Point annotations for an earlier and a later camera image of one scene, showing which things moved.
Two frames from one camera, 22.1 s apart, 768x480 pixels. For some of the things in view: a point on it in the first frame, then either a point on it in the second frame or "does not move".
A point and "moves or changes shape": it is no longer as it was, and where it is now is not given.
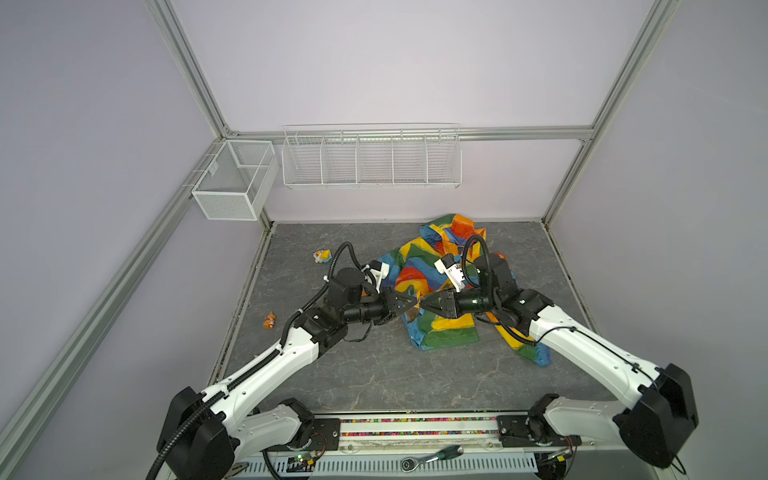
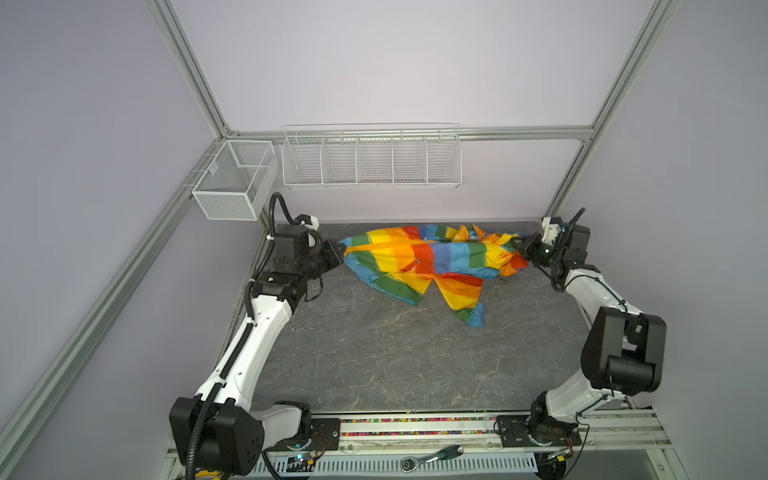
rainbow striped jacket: [451, 287] moves or changes shape
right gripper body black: [474, 301] to [539, 254]
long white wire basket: [372, 156] does not move
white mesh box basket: [238, 180] does not move
